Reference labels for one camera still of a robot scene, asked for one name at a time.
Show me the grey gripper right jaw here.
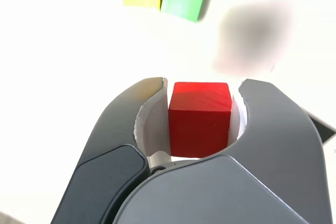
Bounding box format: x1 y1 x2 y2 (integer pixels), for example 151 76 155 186
112 78 330 224

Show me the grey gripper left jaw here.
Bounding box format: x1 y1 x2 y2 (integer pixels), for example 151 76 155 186
49 77 174 224

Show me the red cube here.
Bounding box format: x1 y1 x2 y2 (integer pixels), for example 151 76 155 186
167 81 233 159

